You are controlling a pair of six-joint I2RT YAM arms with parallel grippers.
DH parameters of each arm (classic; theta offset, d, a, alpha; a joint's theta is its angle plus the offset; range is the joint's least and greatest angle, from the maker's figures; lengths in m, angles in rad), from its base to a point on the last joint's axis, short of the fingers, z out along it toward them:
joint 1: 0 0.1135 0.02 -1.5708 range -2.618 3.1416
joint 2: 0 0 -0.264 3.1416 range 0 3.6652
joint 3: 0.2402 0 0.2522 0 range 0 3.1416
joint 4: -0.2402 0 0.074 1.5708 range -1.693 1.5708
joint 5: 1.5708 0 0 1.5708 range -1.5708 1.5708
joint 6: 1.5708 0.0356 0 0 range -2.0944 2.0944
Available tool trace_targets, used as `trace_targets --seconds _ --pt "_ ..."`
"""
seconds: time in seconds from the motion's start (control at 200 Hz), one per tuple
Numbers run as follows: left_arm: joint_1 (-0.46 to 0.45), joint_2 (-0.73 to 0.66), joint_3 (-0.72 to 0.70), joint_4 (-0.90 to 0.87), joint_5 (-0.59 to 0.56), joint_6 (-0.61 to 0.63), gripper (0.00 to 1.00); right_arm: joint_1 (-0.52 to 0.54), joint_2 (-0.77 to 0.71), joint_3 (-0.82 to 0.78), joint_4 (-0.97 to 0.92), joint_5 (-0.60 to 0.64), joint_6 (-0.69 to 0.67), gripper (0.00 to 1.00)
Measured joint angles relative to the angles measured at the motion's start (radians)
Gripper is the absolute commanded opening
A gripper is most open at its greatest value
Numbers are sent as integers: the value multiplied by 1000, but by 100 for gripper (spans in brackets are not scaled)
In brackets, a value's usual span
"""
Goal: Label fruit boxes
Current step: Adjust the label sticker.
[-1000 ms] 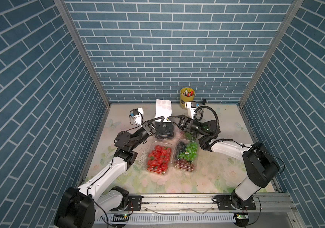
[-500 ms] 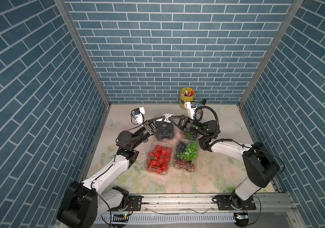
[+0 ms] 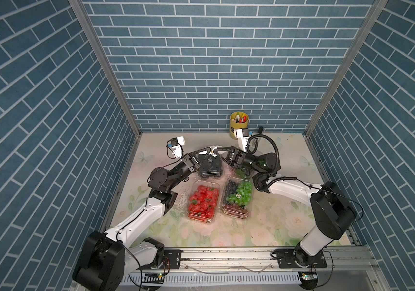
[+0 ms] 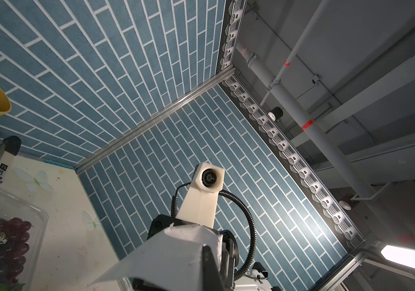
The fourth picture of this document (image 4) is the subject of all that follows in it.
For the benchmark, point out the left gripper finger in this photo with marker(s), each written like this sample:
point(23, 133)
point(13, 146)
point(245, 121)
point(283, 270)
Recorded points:
point(211, 279)

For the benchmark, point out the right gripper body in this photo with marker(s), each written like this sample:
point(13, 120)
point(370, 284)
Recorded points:
point(181, 256)

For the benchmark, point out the white sticker sheet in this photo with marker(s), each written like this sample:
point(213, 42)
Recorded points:
point(170, 260)

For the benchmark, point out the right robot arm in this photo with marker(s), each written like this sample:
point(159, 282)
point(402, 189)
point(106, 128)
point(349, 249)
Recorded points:
point(251, 276)

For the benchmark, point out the grey ceiling pipe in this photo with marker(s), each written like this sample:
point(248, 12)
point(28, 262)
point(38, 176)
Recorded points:
point(334, 155)

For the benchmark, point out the ceiling strip light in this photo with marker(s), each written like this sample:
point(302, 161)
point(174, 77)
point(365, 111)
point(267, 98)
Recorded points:
point(399, 255)

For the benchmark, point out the clear box of dark grapes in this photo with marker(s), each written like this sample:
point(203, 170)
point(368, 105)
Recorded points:
point(25, 226)

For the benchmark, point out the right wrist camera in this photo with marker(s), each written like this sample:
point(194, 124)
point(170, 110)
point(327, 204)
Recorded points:
point(200, 203)

